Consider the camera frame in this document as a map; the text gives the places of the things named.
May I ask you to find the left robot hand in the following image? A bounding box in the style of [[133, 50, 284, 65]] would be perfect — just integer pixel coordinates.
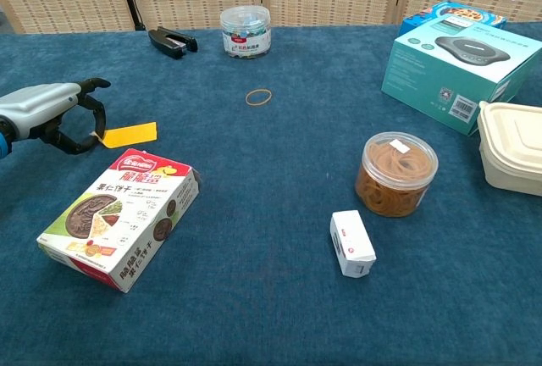
[[0, 78, 112, 156]]

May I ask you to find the clear jar of rubber bands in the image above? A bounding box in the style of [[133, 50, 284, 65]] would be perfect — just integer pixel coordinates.
[[354, 130, 439, 219]]

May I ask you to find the clear jar of binder clips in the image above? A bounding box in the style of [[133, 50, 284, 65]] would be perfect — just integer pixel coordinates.
[[218, 5, 273, 60]]

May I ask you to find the black stapler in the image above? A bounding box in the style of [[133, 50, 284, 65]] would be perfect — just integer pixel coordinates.
[[147, 25, 199, 60]]

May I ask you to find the small white box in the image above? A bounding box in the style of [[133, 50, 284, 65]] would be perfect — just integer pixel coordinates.
[[329, 209, 377, 279]]

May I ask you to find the teal speakerphone box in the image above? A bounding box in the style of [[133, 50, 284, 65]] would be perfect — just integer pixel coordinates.
[[380, 12, 542, 136]]

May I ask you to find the red and white snack box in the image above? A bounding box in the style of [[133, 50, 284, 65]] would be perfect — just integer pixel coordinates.
[[36, 147, 202, 294]]

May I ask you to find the beige lidded food container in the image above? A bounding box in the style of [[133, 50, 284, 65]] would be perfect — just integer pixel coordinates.
[[477, 101, 542, 197]]

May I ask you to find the blue table cloth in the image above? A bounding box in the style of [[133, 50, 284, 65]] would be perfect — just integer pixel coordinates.
[[0, 21, 542, 366]]

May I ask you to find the blue cookie box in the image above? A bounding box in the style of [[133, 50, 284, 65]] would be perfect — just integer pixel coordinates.
[[398, 0, 507, 37]]

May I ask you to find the loose rubber band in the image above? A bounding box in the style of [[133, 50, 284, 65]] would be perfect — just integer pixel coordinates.
[[246, 88, 274, 108]]

